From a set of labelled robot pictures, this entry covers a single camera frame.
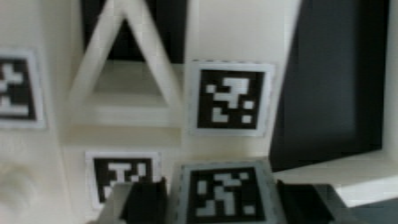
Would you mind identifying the white chair seat part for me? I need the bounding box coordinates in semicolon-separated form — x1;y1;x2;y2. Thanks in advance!
64;146;176;224

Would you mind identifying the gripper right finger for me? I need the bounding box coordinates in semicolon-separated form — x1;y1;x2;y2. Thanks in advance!
278;181;356;224

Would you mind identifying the white chair back frame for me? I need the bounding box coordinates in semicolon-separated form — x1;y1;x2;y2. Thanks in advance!
0;0;304;224

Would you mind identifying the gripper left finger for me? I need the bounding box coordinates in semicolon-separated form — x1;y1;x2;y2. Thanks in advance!
95;180;168;224

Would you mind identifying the white front obstacle wall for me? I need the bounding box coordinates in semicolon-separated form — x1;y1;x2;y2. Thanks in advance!
272;146;398;208

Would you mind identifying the small white tagged cube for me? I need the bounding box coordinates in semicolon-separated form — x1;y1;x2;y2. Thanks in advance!
166;160;287;224

